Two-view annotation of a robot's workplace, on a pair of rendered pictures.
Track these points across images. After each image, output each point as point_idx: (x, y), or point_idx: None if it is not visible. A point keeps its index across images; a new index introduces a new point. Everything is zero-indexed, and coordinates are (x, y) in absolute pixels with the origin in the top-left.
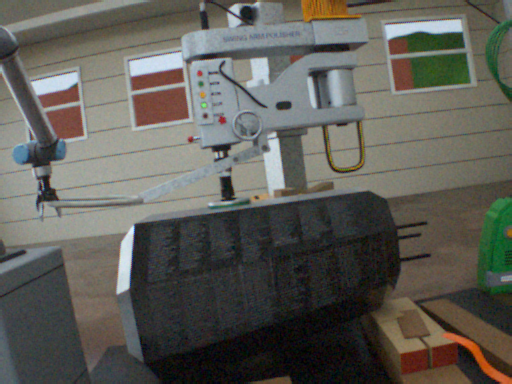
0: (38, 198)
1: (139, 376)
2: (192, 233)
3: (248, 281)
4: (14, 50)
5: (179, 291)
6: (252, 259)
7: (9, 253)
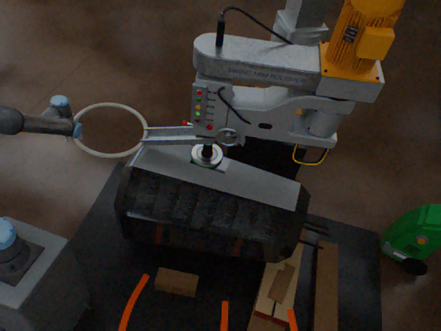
0: None
1: None
2: (167, 191)
3: (190, 234)
4: (20, 130)
5: (149, 224)
6: (196, 227)
7: (32, 258)
